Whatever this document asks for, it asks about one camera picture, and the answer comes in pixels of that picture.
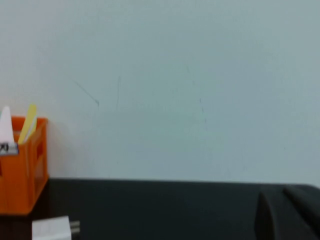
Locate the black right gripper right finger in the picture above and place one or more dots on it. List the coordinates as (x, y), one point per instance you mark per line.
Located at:
(310, 200)

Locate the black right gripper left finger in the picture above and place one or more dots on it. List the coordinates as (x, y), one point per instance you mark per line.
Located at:
(266, 222)

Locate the orange plastic cutlery crate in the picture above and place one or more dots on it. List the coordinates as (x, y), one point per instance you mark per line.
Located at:
(22, 180)

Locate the yellow plastic knife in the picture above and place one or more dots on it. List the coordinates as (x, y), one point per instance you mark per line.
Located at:
(27, 122)

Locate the paper label knife character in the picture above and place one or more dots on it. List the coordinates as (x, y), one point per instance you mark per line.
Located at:
(8, 148)

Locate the pale pink plastic knife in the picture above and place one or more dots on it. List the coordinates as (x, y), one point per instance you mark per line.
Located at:
(5, 125)

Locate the white USB wall charger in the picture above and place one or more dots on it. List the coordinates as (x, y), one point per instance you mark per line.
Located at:
(50, 228)

